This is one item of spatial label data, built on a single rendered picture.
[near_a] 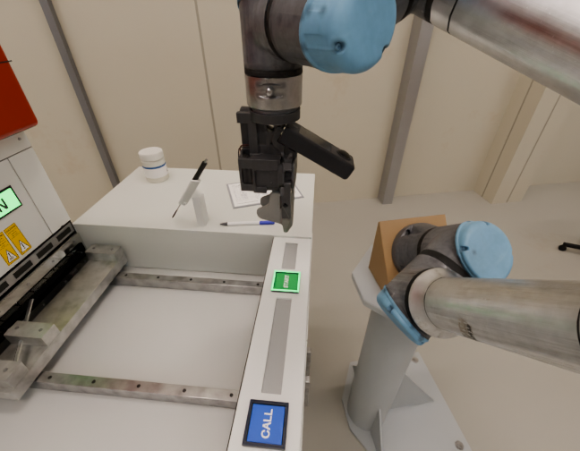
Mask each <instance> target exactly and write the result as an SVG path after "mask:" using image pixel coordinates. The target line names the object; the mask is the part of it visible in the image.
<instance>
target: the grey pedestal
mask: <svg viewBox="0 0 580 451"><path fill-rule="evenodd" d="M372 248H373V244H372V245H371V247H370V248H369V249H368V250H367V251H366V253H365V254H364V256H363V257H362V259H361V260H360V262H359V263H358V265H357V266H356V268H355V269H354V271H353V273H352V280H353V282H354V285H355V288H356V290H357V292H358V294H359V296H360V298H361V300H362V304H363V305H364V306H366V307H367V308H369V309H371V314H370V317H369V321H368V325H367V328H366V332H365V336H364V339H363V343H362V350H361V353H360V357H359V361H356V362H350V365H349V369H348V373H347V377H346V382H345V389H344V393H343V397H342V403H343V406H344V409H345V416H346V418H347V422H348V426H349V429H350V431H351V432H352V433H353V434H354V436H355V437H356V438H357V439H358V441H359V442H360V443H361V444H362V446H363V447H364V448H365V449H366V451H472V449H471V448H470V446H469V445H468V443H467V441H466V439H465V436H464V434H463V433H462V431H461V430H460V428H459V426H458V424H457V422H456V420H455V418H454V416H453V414H452V412H451V411H450V410H449V408H448V405H447V403H446V401H445V399H444V398H443V396H442V394H441V393H440V391H439V389H438V387H437V385H436V383H435V381H434V379H433V377H432V376H431V374H430V372H429V370H428V368H427V366H426V365H425V363H424V361H423V359H422V357H421V355H420V354H419V352H416V348H417V346H418V345H417V344H415V343H414V342H413V341H411V340H410V339H409V338H408V337H407V336H406V335H405V334H404V333H403V332H402V331H401V330H400V329H399V328H398V327H397V326H396V325H395V324H394V322H393V321H392V320H391V319H390V318H389V317H388V316H387V314H386V313H385V312H384V311H383V310H382V309H381V307H380V306H379V305H378V303H377V295H378V293H379V292H380V291H381V289H380V287H379V285H378V283H377V282H376V280H375V278H374V276H373V274H372V273H371V271H370V269H369V264H370V260H371V252H372Z"/></svg>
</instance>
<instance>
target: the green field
mask: <svg viewBox="0 0 580 451"><path fill-rule="evenodd" d="M20 205H21V204H20V202H19V201H18V200H17V198H16V197H15V195H14V193H13V191H12V190H11V188H10V189H8V190H6V191H4V192H2V193H0V217H2V216H3V215H5V214H7V213H8V212H10V211H11V210H13V209H14V208H16V207H18V206H20Z"/></svg>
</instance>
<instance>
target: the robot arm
mask: <svg viewBox="0 0 580 451"><path fill-rule="evenodd" d="M237 7H238V9H239V13H240V23H241V33H242V45H243V66H244V78H245V88H246V99H247V105H248V106H241V108H240V111H237V112H236V121H237V122H238V123H239V124H240V125H241V135H242V144H243V145H241V146H240V148H239V149H238V167H239V175H240V184H241V191H253V192H254V193H267V191H272V192H271V193H270V194H268V195H265V196H263V197H261V199H260V204H261V206H262V207H260V208H258V209H257V216H258V217H259V218H261V219H265V220H268V221H271V222H275V223H279V224H280V225H282V226H283V230H284V233H287V232H288V231H289V229H290V228H291V227H292V225H293V221H294V187H295V181H296V174H297V153H299V154H301V155H303V156H304V157H307V158H308V159H309V160H311V161H313V162H314V163H316V164H318V165H319V166H322V167H324V168H325V169H327V170H329V171H330V172H331V173H333V174H335V175H337V176H339V177H341V178H342V179H347V178H348V177H349V176H350V175H351V173H352V172H353V171H354V159H353V157H352V156H351V155H349V153H348V152H346V151H345V150H343V149H340V148H338V147H336V146H335V145H333V144H331V143H330V142H328V141H326V140H324V139H322V138H321V137H320V136H318V135H317V134H315V133H313V132H311V131H309V130H308V129H306V128H304V127H303V126H301V125H300V124H298V123H296V121H298V120H299V119H300V110H301V108H300V105H301V104H302V95H303V65H304V66H309V67H313V68H316V69H318V70H320V71H322V72H327V73H349V74H357V73H362V72H366V71H368V70H370V69H371V68H372V67H373V66H374V65H375V64H376V63H377V62H378V61H379V60H380V59H381V57H382V53H383V52H384V50H385V48H387V47H388V46H389V44H390V42H391V39H392V37H393V34H394V30H395V26H396V24H397V23H399V22H400V21H402V20H403V19H404V18H405V17H406V16H408V15H409V14H414V15H416V16H417V17H419V18H421V19H423V20H424V21H427V22H428V23H430V24H432V25H434V26H435V27H437V28H439V29H441V30H444V31H445V32H446V33H448V34H450V35H452V36H453V37H455V38H458V39H460V40H462V41H463V42H465V43H466V44H468V45H470V46H472V47H474V48H476V49H478V50H480V51H482V52H483V53H484V54H486V55H489V56H490V57H492V58H494V59H496V60H498V61H500V62H501V63H503V64H505V65H507V66H509V67H510V68H512V69H514V70H516V71H518V72H520V73H522V74H523V75H525V76H527V77H528V78H530V79H532V80H534V81H537V82H538V83H540V84H541V85H543V86H545V87H547V88H548V89H551V90H553V91H555V92H557V93H558V94H559V95H561V96H563V97H565V98H567V99H569V100H571V101H573V102H575V103H576V104H578V105H579V106H580V0H237ZM271 125H273V126H271ZM284 128H285V129H284ZM281 132H282V134H281ZM241 148H242V149H241ZM239 150H240V156H239ZM391 253H392V260H393V262H394V265H395V267H396V269H397V271H398V272H399V273H398V274H397V275H396V276H395V277H394V278H393V279H392V280H391V281H390V282H389V283H388V284H387V285H384V287H383V289H382V290H381V291H380V292H379V293H378V295H377V303H378V305H379V306H380V307H381V309H382V310H383V311H384V312H385V313H386V314H387V316H388V317H389V318H390V319H391V320H392V321H393V322H394V324H395V325H396V326H397V327H398V328H399V329H400V330H401V331H402V332H403V333H404V334H405V335H406V336H407V337H408V338H409V339H410V340H411V341H413V342H414V343H415V344H417V345H423V344H425V343H426V342H429V340H430V337H431V336H433V337H437V338H442V339H448V338H452V337H456V336H463V337H466V338H469V339H472V340H474V341H477V342H481V343H484V344H486V345H491V346H494V347H497V348H499V349H502V350H505V351H508V352H511V353H516V354H519V355H522V356H524V357H527V358H530V359H533V360H536V361H538V362H544V363H547V364H549V365H552V366H555V367H558V368H561V369H563V370H568V371H572V372H574V373H577V374H580V281H572V280H540V279H509V278H506V277H507V276H508V274H509V273H510V271H511V268H512V266H513V255H512V247H511V244H510V242H509V239H508V238H507V237H506V235H505V234H504V233H503V232H502V231H501V230H500V229H499V228H498V227H497V226H495V225H494V224H492V223H489V222H486V221H465V222H464V223H460V224H454V225H444V226H436V225H432V224H428V223H416V224H411V225H408V226H406V227H404V228H403V229H401V230H400V231H399V232H398V234H397V235H396V237H395V239H394V242H393V244H392V251H391Z"/></svg>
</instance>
